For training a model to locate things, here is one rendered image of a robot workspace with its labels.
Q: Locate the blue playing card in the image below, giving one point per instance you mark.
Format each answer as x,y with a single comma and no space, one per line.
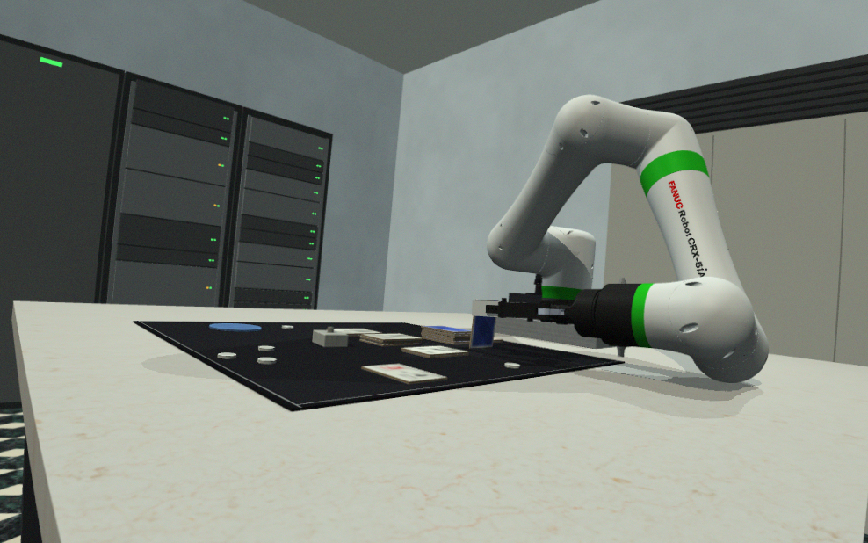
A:
447,329

